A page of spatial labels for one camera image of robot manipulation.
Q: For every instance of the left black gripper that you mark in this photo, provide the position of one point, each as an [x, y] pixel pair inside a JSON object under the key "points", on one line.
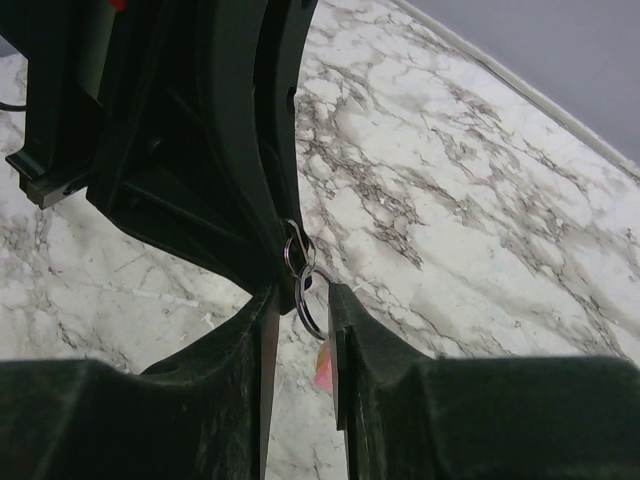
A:
{"points": [[178, 163]]}

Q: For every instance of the black head silver key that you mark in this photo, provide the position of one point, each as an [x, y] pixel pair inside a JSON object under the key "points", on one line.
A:
{"points": [[299, 245]]}

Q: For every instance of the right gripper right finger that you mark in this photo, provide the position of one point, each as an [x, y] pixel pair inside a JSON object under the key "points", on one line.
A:
{"points": [[405, 415]]}

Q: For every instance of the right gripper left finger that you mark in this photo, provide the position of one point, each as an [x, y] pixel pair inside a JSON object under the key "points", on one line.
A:
{"points": [[202, 413]]}

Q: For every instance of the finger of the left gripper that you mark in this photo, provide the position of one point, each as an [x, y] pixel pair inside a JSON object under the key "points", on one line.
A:
{"points": [[283, 33]]}

